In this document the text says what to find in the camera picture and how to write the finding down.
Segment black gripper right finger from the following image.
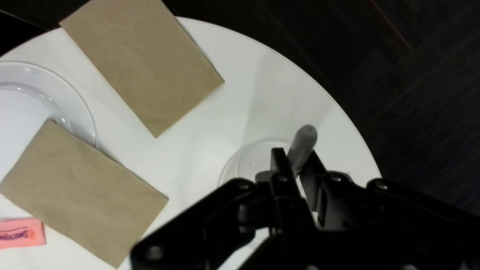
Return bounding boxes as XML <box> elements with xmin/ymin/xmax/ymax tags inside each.
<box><xmin>300</xmin><ymin>152</ymin><xmax>369</xmax><ymax>231</ymax></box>

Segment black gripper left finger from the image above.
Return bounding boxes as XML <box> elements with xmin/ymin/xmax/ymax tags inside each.
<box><xmin>255</xmin><ymin>149</ymin><xmax>321</xmax><ymax>270</ymax></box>

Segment grey marker pen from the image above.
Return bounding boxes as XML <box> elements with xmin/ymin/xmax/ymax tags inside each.
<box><xmin>288</xmin><ymin>125</ymin><xmax>318</xmax><ymax>176</ymax></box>

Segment clear plastic cup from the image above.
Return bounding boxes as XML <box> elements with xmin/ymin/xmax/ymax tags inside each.
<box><xmin>218</xmin><ymin>138</ymin><xmax>321</xmax><ymax>242</ymax></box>

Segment brown napkin near plate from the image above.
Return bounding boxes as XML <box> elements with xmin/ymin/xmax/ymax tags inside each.
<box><xmin>0</xmin><ymin>122</ymin><xmax>168</xmax><ymax>267</ymax></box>

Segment brown napkin left edge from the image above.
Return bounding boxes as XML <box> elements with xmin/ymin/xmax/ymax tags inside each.
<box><xmin>60</xmin><ymin>0</ymin><xmax>224</xmax><ymax>137</ymax></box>

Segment pink sugar packet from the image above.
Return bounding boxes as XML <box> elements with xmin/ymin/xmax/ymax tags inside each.
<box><xmin>0</xmin><ymin>218</ymin><xmax>47</xmax><ymax>249</ymax></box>

